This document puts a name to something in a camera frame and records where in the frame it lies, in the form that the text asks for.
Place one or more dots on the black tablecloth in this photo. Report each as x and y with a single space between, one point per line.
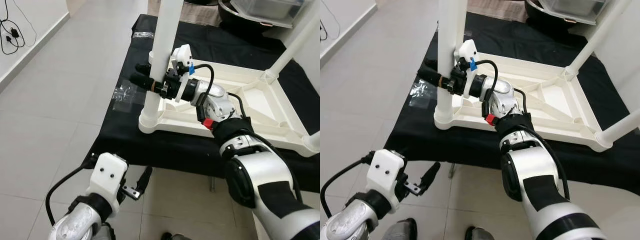
420 145
130 145

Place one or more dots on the beige cloth covered bench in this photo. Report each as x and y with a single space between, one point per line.
195 15
500 12

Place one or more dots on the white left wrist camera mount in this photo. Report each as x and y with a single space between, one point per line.
386 170
106 175

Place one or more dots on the clear tape strip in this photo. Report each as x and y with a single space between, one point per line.
141 34

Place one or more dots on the black round bowl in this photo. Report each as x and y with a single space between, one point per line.
534 15
227 17

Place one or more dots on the clear plastic storage bin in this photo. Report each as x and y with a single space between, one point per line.
575 9
265 10

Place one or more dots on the black power adapter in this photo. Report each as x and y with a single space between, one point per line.
15 34

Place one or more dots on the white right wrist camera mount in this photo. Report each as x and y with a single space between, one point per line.
181 54
466 50

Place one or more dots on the white plastic table top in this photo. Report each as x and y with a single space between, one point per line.
565 105
270 110

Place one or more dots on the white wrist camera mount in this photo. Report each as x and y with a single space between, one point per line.
466 50
181 54
106 175
386 170

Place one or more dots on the clear tape cross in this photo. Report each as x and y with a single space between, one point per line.
125 95
422 92

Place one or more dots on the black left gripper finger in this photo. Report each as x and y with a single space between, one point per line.
430 175
144 179

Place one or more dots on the metal table frame leg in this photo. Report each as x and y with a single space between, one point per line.
451 170
212 184

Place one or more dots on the dark robot foot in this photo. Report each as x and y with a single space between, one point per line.
175 236
480 234
104 232
401 230

